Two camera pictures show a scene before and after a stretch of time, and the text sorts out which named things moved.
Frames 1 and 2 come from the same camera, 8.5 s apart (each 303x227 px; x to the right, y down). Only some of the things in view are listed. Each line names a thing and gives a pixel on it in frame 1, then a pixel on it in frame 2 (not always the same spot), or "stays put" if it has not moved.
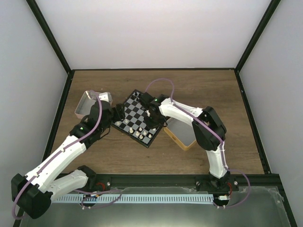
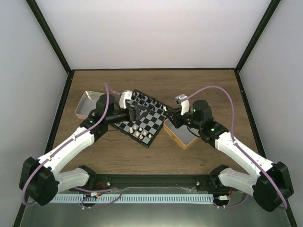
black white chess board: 134,125 stays put
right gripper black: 154,126 → 175,114
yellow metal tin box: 182,133 stays put
